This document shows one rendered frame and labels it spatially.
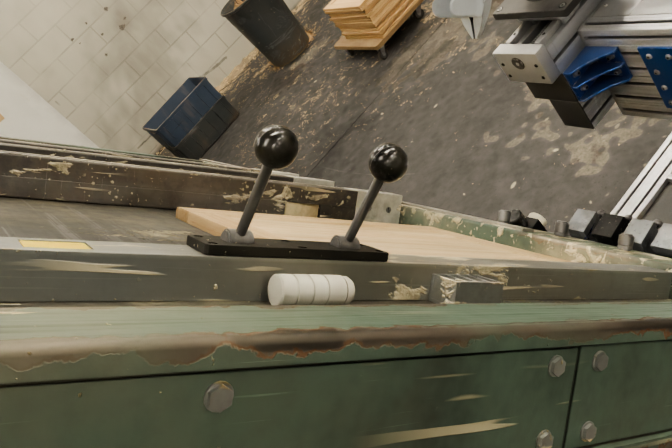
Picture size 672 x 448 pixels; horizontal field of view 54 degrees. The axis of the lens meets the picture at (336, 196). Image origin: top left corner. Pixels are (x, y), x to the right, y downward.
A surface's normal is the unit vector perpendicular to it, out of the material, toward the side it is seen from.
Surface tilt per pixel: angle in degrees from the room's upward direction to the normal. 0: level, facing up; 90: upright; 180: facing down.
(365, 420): 90
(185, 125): 90
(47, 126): 90
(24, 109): 90
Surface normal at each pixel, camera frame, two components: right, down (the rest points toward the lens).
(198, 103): 0.54, 0.14
